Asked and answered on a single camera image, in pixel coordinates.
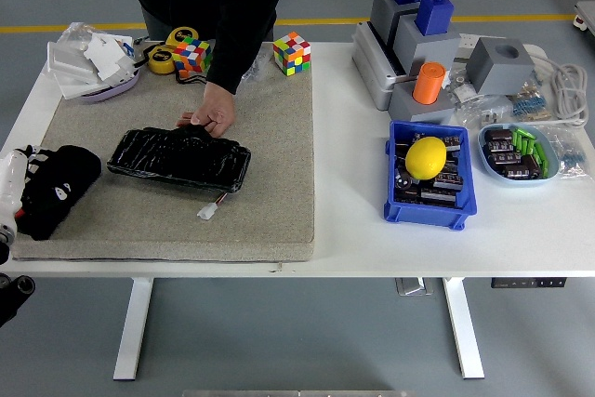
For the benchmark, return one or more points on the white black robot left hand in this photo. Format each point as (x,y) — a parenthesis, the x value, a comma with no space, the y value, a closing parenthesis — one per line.
(9,183)

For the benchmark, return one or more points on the person's left hand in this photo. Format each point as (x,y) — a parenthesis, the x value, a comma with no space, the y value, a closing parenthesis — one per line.
(216,109)

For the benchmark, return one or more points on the black rag with red tag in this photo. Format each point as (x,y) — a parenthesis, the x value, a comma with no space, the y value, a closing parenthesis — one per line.
(79,164)

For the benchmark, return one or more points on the person's left forearm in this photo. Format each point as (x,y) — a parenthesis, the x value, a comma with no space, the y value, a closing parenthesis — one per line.
(232,67)

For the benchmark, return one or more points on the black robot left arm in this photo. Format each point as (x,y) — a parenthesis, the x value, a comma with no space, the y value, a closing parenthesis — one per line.
(11,295)

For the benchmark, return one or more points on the black desk control panel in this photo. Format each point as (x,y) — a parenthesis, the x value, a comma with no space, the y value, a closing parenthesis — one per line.
(530,282)

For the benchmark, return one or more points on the colourful puzzle cube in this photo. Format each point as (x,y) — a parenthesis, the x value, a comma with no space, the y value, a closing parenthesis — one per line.
(292,54)
(193,56)

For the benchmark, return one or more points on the clear bag of screws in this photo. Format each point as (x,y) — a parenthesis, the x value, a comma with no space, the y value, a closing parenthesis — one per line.
(258,69)

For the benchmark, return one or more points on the yellow tape measure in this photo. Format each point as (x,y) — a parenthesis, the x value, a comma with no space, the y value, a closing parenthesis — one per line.
(161,60)
(179,36)

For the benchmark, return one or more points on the grey-brown mat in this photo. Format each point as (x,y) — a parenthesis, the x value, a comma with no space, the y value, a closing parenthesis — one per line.
(269,160)

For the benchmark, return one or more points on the purple tray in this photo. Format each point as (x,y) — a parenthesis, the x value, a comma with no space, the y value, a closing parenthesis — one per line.
(118,89)

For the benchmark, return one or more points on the small blue white part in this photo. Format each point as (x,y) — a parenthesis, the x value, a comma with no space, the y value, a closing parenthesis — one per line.
(129,48)

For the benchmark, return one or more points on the white flat plate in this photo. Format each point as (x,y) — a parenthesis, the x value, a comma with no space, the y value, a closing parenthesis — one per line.
(76,89)

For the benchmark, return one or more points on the clear plastic bag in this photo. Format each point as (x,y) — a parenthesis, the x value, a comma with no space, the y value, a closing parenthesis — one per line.
(76,32)

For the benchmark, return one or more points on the white table leg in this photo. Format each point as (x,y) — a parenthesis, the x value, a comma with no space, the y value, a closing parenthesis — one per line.
(132,327)
(462,327)

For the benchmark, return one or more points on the grey block holder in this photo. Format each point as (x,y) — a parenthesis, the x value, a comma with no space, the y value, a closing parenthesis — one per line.
(432,113)
(383,11)
(427,50)

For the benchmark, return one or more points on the orange cylinder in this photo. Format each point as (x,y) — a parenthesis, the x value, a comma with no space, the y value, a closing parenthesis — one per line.
(428,83)

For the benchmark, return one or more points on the yellow lemon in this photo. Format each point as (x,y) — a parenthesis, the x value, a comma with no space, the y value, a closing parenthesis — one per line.
(425,157)

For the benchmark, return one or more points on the blue plastic bin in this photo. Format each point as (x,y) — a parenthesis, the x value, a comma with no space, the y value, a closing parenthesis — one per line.
(418,218)

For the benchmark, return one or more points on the small bag of white parts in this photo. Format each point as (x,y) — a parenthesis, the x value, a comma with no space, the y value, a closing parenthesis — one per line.
(460,88)

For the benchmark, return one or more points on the clear bag with plug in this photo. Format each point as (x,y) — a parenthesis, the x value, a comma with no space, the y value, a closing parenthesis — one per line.
(483,113)

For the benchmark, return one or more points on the grey block with round hole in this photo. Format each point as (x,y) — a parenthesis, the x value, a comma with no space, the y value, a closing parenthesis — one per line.
(497,74)

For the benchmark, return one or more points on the green battery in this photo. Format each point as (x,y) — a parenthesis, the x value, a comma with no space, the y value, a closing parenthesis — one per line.
(517,140)
(540,155)
(525,146)
(546,168)
(524,131)

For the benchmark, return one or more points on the light blue dish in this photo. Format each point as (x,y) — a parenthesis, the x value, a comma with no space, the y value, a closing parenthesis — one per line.
(520,183)

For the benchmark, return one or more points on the bag of blue resistors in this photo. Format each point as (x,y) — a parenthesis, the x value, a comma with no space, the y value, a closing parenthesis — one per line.
(530,104)
(564,155)

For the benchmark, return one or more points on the metal bracket under table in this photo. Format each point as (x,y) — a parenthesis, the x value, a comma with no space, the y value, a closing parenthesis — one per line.
(413,286)

